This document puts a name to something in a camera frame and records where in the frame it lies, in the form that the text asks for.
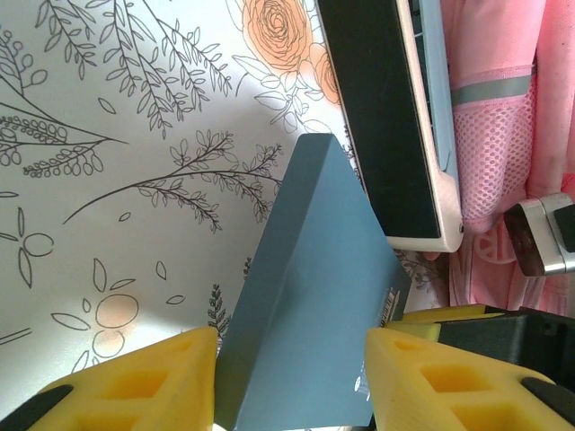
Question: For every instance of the black book with cream pages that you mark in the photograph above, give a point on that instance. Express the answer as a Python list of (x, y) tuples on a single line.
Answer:
[(382, 112)]

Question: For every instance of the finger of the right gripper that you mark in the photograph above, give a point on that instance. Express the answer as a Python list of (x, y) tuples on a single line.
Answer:
[(427, 323)]

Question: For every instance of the pink student backpack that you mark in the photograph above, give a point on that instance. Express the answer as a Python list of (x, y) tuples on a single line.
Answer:
[(494, 134)]

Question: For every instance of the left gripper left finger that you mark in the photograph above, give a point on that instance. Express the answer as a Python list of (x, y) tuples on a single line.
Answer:
[(135, 395)]

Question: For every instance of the teal book with white print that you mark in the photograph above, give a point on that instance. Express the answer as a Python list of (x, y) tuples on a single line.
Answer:
[(314, 292)]

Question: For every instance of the silver metal clip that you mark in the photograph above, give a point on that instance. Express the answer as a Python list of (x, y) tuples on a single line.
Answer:
[(552, 242)]

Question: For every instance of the floral patterned tablecloth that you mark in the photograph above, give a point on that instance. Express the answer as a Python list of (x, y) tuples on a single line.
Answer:
[(135, 224)]

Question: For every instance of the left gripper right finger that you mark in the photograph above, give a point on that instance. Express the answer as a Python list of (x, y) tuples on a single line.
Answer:
[(449, 395)]

